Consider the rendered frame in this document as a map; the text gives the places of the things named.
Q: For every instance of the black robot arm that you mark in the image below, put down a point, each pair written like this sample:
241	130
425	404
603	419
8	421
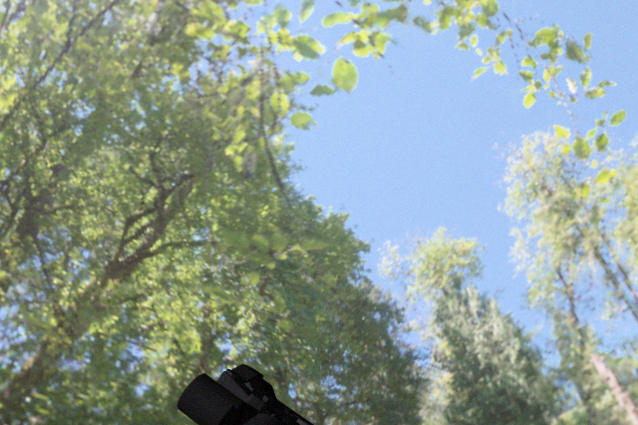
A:
239	397

